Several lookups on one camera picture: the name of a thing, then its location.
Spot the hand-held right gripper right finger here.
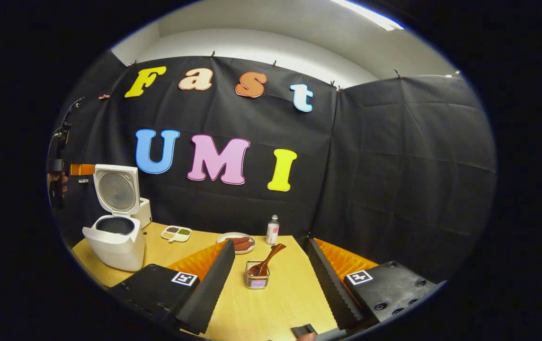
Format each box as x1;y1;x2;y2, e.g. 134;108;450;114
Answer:
308;238;446;332

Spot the white rice cooker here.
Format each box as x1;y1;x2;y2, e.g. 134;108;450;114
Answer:
82;164;146;272

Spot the metal wire chopstick holder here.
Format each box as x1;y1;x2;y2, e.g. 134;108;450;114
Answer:
245;260;270;289

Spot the round white plate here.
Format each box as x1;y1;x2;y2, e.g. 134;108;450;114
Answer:
217;232;256;255

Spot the divided white condiment dish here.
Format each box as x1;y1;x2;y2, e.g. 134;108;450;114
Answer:
161;225;192;243

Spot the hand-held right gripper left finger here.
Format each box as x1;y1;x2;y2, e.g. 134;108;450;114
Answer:
110;240;236;334

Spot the brown wooden spoon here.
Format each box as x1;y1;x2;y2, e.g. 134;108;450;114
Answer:
248;243;287;277

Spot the small clear bottle pink label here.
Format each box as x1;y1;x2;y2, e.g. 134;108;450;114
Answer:
266;215;280;245

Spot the white toaster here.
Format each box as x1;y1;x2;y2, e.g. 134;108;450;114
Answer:
131;197;153;229

